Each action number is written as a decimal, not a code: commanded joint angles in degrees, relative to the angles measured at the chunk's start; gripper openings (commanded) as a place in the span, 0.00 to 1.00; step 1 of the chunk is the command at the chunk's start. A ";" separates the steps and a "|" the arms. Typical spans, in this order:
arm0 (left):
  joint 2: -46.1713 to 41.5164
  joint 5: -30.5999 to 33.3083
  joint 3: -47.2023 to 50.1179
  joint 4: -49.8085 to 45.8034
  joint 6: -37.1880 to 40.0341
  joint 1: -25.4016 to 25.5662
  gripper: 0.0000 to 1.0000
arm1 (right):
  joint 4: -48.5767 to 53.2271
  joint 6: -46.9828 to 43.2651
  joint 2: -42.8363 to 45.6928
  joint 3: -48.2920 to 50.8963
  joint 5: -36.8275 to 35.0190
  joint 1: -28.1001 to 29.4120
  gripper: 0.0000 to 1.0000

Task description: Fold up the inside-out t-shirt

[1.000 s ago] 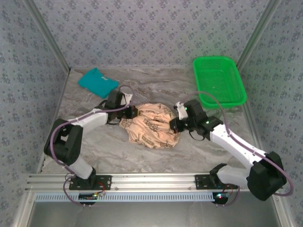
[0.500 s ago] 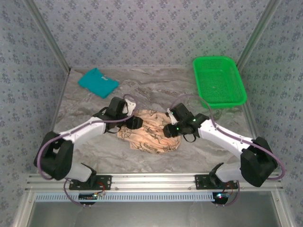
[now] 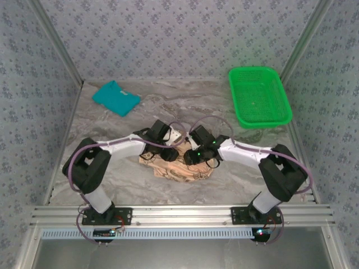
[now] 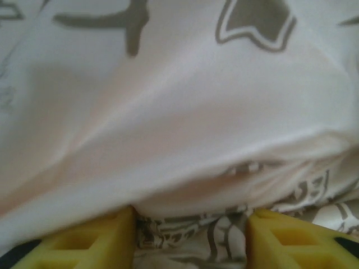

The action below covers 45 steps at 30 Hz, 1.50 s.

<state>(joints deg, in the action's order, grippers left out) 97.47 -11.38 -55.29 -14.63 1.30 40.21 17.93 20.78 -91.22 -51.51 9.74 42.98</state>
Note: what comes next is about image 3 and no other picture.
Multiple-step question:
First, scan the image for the peach printed t-shirt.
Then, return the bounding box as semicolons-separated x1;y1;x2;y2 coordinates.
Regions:
139;141;215;183

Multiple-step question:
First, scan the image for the teal folded t-shirt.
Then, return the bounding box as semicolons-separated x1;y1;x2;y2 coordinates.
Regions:
92;80;141;117

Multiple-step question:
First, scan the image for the green plastic basket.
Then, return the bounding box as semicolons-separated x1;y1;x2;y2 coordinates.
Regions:
228;66;293;129

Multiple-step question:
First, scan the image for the grey metal sheet panel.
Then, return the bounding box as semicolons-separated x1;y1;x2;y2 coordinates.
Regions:
36;238;334;269

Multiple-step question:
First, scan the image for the aluminium mounting rail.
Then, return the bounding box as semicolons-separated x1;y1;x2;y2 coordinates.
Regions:
30;205;337;227

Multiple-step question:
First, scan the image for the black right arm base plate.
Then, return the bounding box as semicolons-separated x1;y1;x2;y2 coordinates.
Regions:
230;206;283;226

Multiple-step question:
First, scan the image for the aluminium table edge rail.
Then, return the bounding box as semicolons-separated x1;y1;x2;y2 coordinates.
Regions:
44;81;85;207
282;81;321;205

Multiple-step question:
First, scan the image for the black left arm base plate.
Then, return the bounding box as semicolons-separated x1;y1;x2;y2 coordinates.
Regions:
81;206;133;226

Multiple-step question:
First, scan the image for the slotted grey cable duct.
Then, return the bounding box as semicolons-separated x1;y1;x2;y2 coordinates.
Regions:
41;227;257;240

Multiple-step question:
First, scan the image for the aluminium corner post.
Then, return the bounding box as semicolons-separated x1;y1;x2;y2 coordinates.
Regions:
27;0;85;86
279;0;336;84

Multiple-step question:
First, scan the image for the aluminium frame leg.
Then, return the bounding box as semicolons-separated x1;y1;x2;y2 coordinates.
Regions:
15;226;43;269
321;226;347;269

